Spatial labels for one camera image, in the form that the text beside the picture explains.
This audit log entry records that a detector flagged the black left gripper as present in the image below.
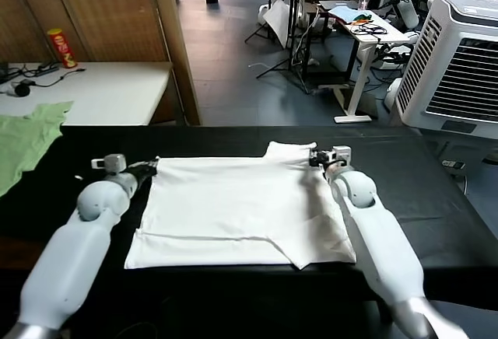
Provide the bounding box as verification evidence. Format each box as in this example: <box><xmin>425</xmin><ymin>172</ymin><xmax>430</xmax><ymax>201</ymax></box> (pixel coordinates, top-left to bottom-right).
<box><xmin>127</xmin><ymin>159</ymin><xmax>159</xmax><ymax>187</ymax></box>

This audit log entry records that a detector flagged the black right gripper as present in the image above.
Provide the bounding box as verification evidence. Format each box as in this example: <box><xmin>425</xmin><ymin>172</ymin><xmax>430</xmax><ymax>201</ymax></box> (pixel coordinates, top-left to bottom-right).
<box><xmin>310</xmin><ymin>151</ymin><xmax>335</xmax><ymax>169</ymax></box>

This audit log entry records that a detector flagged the white t-shirt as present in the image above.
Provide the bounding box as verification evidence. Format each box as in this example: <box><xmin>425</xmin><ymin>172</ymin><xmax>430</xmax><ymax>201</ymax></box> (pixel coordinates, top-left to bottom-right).
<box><xmin>124</xmin><ymin>141</ymin><xmax>358</xmax><ymax>271</ymax></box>

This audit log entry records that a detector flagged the white side table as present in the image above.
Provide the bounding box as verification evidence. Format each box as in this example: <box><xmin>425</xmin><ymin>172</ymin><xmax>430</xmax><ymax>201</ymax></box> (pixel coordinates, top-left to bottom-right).
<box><xmin>0</xmin><ymin>61</ymin><xmax>174</xmax><ymax>127</ymax></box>

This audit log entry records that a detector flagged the black tablecloth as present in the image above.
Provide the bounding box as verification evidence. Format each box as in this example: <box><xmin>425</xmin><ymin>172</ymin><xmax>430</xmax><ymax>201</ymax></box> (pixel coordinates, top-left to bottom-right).
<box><xmin>0</xmin><ymin>124</ymin><xmax>498</xmax><ymax>339</ymax></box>

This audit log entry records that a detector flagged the black monitor stand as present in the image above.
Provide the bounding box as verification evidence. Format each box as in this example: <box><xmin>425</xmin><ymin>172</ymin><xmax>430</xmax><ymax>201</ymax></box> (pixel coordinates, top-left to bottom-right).
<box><xmin>256</xmin><ymin>0</ymin><xmax>312</xmax><ymax>94</ymax></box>

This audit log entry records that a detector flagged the light green garment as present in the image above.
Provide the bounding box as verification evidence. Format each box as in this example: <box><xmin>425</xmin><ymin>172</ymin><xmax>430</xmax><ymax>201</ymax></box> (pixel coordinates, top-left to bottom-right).
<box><xmin>0</xmin><ymin>101</ymin><xmax>75</xmax><ymax>197</ymax></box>

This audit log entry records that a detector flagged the black power strip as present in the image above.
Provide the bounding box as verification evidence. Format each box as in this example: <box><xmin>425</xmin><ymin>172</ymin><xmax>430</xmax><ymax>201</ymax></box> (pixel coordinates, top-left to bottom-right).
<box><xmin>37</xmin><ymin>61</ymin><xmax>61</xmax><ymax>76</ymax></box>

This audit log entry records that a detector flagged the white leaning board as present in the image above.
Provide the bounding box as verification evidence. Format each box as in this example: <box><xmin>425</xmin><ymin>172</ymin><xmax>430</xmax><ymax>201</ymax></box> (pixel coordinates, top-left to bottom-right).
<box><xmin>262</xmin><ymin>0</ymin><xmax>291</xmax><ymax>49</ymax></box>

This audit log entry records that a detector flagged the white standing desk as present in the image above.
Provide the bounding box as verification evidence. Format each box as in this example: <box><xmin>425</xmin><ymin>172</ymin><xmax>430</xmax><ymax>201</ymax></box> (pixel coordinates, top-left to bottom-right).
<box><xmin>328</xmin><ymin>4</ymin><xmax>408</xmax><ymax>124</ymax></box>

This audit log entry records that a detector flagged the red chips can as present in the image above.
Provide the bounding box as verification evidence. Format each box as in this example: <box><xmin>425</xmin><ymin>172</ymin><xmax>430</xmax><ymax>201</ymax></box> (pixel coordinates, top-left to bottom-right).
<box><xmin>47</xmin><ymin>28</ymin><xmax>79</xmax><ymax>69</ymax></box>

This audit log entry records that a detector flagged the teal cloth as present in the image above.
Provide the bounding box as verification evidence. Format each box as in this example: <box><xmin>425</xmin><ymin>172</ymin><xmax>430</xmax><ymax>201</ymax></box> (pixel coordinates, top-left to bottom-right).
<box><xmin>328</xmin><ymin>5</ymin><xmax>361</xmax><ymax>23</ymax></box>

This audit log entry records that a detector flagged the dark brown desk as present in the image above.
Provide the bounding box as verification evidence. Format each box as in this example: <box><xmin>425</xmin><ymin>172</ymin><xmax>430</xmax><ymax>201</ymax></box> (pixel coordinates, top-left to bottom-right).
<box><xmin>287</xmin><ymin>0</ymin><xmax>359</xmax><ymax>82</ymax></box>

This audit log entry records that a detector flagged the black and white handheld device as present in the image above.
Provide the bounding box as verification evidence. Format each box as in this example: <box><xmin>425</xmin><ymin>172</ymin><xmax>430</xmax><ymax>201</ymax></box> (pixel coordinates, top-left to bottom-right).
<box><xmin>0</xmin><ymin>79</ymin><xmax>36</xmax><ymax>98</ymax></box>

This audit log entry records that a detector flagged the laptop computer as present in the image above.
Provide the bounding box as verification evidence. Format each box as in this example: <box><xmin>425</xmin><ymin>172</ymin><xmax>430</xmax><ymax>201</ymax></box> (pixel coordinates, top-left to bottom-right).
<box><xmin>318</xmin><ymin>0</ymin><xmax>359</xmax><ymax>11</ymax></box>

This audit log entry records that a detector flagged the wooden slatted partition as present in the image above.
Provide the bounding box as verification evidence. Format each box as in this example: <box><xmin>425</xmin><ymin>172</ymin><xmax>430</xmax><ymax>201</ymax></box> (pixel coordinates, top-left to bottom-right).
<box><xmin>0</xmin><ymin>0</ymin><xmax>202</xmax><ymax>126</ymax></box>

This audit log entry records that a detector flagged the white air cooler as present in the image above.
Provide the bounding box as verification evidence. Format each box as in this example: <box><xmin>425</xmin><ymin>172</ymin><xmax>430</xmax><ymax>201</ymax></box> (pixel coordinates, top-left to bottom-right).
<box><xmin>388</xmin><ymin>0</ymin><xmax>498</xmax><ymax>140</ymax></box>

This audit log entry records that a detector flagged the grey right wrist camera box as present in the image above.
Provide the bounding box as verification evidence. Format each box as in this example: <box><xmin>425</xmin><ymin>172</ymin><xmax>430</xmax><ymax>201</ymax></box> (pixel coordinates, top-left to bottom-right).
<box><xmin>330</xmin><ymin>145</ymin><xmax>352</xmax><ymax>167</ymax></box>

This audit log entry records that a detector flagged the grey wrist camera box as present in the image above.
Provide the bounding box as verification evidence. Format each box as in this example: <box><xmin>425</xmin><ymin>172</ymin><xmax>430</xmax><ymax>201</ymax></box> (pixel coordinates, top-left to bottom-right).
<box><xmin>91</xmin><ymin>153</ymin><xmax>128</xmax><ymax>175</ymax></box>
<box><xmin>330</xmin><ymin>145</ymin><xmax>352</xmax><ymax>167</ymax></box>

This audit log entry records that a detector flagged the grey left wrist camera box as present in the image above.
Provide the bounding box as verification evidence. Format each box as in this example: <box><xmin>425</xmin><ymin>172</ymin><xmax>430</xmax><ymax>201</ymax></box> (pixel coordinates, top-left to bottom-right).
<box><xmin>91</xmin><ymin>153</ymin><xmax>128</xmax><ymax>175</ymax></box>

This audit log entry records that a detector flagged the black cable bundle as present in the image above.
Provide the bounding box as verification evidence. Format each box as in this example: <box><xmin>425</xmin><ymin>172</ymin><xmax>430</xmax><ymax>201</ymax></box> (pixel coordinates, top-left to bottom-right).
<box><xmin>349</xmin><ymin>22</ymin><xmax>388</xmax><ymax>37</ymax></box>

